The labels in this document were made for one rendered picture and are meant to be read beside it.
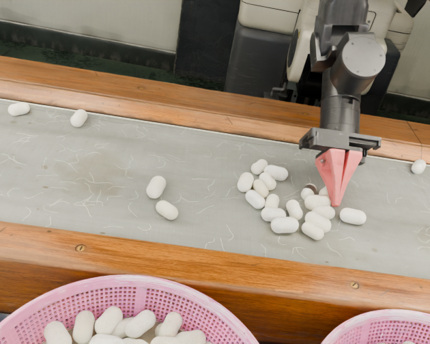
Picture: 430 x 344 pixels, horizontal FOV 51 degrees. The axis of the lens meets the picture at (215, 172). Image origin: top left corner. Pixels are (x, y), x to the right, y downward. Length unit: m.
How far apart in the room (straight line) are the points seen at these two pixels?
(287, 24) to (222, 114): 0.75
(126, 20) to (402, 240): 2.33
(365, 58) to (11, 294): 0.51
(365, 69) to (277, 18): 0.89
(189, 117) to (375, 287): 0.41
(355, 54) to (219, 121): 0.27
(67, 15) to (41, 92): 2.09
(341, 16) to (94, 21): 2.25
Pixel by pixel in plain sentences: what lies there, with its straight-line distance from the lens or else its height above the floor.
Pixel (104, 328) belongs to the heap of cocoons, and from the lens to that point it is 0.47.
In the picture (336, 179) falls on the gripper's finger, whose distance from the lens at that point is 0.64.
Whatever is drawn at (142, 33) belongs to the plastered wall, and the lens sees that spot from 2.79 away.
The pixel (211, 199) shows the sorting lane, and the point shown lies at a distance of 0.62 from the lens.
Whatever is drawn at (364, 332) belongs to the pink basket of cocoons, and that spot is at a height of 0.75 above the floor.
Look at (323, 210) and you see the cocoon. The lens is 0.64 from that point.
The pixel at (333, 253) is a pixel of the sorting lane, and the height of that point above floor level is 0.74.
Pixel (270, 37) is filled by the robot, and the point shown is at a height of 0.67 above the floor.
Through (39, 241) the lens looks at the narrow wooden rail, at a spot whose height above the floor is 0.76.
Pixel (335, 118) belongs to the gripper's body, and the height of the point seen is 0.85.
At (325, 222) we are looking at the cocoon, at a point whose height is 0.76.
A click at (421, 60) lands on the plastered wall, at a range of 2.92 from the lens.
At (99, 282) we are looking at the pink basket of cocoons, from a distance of 0.47.
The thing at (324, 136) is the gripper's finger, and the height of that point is 0.84.
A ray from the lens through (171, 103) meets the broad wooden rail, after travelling 0.79.
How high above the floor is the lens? 1.13
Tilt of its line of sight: 35 degrees down
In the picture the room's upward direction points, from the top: 11 degrees clockwise
